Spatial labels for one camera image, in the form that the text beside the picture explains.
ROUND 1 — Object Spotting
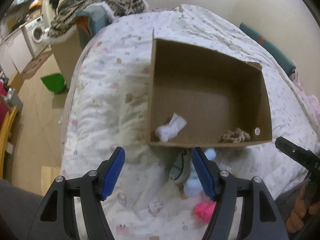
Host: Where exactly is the white patterned bed quilt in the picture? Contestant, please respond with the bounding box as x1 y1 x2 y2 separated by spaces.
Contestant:
62 4 319 239

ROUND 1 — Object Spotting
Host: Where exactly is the brown cardboard box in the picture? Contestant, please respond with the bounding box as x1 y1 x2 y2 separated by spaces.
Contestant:
146 38 272 148

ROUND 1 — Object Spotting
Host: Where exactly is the light blue fluffy sock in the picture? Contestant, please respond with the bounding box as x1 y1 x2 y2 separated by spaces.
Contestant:
184 148 216 197

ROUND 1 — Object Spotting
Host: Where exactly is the brown patterned floor mat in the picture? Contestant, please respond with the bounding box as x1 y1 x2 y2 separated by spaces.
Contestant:
21 51 53 80

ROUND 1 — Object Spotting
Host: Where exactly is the beige scrunchie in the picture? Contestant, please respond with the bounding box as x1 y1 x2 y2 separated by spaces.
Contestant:
222 128 251 143

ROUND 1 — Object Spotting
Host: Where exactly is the beige armchair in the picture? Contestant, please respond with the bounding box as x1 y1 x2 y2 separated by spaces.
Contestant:
50 25 82 87

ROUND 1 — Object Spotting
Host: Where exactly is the magenta bag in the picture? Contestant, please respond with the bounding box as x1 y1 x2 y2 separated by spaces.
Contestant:
0 79 8 127

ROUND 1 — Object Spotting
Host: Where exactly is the pink rubber toy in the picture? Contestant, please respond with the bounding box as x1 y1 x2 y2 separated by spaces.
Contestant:
194 202 216 223

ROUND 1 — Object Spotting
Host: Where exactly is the grey trash bin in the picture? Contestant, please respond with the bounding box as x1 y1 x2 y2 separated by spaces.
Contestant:
5 87 23 113

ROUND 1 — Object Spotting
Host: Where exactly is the pink fabric by wall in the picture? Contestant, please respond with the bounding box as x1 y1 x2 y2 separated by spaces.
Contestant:
290 68 319 125

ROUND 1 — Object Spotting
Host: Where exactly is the green dustpan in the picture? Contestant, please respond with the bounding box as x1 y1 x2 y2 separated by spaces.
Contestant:
41 73 67 94

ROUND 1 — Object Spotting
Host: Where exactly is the striped knitted blanket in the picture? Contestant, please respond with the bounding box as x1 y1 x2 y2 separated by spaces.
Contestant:
44 0 149 44

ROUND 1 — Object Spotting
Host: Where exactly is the grey striped sock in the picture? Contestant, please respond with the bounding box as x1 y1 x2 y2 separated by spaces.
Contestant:
169 149 191 185

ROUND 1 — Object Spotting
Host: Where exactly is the white kitchen cabinet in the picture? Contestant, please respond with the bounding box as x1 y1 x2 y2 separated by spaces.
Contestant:
1 28 33 77

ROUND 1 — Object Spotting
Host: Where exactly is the white washing machine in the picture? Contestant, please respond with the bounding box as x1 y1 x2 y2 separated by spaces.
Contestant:
22 15 47 59

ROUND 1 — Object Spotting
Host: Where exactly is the yellow wooden shelf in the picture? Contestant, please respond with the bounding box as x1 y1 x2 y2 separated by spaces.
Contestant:
0 106 18 178

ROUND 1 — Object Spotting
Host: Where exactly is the teal bolster pillow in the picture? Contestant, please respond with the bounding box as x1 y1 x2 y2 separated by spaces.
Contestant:
239 22 296 76

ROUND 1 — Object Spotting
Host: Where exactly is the teal cushion orange lining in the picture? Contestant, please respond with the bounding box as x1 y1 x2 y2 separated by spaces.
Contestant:
73 4 113 49

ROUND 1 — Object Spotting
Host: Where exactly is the person's right hand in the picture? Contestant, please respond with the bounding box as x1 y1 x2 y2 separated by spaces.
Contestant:
285 184 319 233

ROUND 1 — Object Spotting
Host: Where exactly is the white fluffy cloth toy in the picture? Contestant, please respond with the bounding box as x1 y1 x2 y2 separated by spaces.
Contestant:
155 113 187 142

